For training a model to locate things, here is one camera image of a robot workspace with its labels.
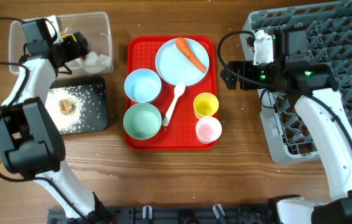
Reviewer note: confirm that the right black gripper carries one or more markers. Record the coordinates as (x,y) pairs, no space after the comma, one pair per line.
(246,68)

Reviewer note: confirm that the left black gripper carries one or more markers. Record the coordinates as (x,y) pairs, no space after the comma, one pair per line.
(70,44)

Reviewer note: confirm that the white tissue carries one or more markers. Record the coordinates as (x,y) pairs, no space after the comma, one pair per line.
(94,63)

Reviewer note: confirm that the yellow plastic cup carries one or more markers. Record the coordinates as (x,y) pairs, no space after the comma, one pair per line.
(205,104)

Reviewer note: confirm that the brown mushroom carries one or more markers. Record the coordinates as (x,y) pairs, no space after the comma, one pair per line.
(66,107)

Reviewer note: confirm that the orange carrot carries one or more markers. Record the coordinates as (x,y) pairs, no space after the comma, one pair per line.
(183,46)

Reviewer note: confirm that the pink plastic cup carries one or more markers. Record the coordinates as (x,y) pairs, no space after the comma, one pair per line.
(208,129)

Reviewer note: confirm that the white rice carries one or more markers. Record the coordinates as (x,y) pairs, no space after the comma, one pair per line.
(73,112)

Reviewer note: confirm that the light blue bowl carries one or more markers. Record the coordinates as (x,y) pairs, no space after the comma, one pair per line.
(142,85)

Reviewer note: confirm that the mint green bowl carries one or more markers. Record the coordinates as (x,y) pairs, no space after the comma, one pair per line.
(142,121)

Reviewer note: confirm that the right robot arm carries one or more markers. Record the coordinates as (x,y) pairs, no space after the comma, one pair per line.
(282,63)

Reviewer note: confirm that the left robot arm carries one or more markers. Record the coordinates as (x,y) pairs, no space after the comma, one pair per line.
(30,143)

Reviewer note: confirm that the clear plastic waste bin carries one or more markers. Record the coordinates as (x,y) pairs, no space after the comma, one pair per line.
(94,26)

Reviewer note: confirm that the grey dishwasher rack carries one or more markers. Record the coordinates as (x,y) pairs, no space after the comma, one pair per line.
(329,37)

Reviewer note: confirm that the white plastic spoon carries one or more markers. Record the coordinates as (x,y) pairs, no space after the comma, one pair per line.
(178,91)

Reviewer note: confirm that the black plastic tray bin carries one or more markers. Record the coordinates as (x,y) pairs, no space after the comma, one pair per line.
(91,102)

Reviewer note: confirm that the light blue plate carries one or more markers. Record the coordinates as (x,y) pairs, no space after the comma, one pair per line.
(173,67)

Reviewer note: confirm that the red serving tray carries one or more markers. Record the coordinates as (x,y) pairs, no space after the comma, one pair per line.
(180,134)

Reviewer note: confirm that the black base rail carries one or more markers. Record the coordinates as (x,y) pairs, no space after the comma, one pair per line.
(243,214)

